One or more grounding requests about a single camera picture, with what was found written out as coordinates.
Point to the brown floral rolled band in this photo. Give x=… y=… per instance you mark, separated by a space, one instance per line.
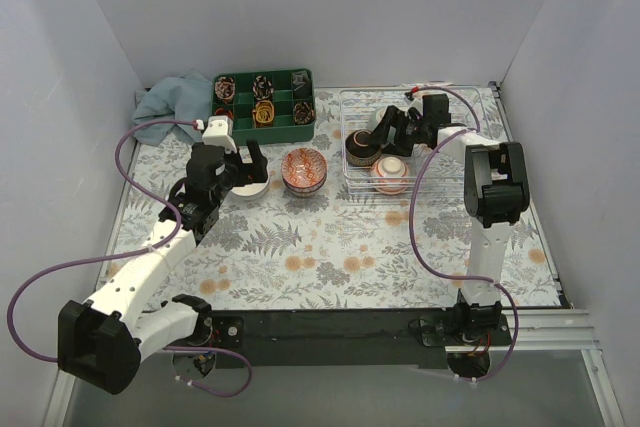
x=303 y=113

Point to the yellow rolled band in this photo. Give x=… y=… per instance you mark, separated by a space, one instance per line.
x=263 y=114

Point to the pink black rolled band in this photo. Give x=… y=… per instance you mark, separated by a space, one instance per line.
x=225 y=89

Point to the red diamond pattern bowl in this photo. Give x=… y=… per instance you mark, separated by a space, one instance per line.
x=303 y=167

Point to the white wire dish rack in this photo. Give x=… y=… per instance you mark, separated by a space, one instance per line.
x=468 y=105

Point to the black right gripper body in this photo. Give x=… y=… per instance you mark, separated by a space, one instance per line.
x=398 y=132

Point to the light blue denim cloth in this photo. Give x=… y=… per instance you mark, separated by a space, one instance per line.
x=184 y=98

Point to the blue triangle pattern bowl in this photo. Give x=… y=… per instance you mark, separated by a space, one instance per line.
x=314 y=187

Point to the plain white bowl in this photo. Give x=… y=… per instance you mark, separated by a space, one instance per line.
x=252 y=191

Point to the black white rolled band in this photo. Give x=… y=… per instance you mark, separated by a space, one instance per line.
x=262 y=88

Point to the pale green bowl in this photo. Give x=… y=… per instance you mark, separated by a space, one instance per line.
x=376 y=118

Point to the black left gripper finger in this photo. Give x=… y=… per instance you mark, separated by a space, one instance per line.
x=245 y=159
x=259 y=163

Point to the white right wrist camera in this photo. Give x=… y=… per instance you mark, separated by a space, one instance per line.
x=414 y=100

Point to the grey folded item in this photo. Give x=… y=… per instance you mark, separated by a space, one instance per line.
x=301 y=84

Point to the white orange ring bowl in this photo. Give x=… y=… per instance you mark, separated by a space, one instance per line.
x=389 y=175

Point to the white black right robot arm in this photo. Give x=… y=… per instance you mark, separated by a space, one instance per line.
x=495 y=190

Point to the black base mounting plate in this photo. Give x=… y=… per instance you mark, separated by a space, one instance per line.
x=369 y=337

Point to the orange black rolled band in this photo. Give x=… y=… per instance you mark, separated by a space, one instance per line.
x=224 y=111

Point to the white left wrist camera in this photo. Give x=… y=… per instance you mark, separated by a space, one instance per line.
x=218 y=132

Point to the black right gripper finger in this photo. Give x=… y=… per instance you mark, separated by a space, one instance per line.
x=401 y=146
x=388 y=128

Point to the green compartment organizer tray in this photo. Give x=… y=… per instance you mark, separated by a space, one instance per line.
x=284 y=130

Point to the black gold bowl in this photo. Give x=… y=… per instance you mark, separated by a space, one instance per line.
x=359 y=151

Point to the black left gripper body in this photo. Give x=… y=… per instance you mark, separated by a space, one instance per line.
x=245 y=169

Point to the brown checker pattern bowl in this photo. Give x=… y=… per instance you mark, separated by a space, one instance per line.
x=302 y=194

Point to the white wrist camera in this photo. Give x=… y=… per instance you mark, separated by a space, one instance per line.
x=218 y=132
x=414 y=100

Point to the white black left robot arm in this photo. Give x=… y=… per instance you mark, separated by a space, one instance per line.
x=104 y=339

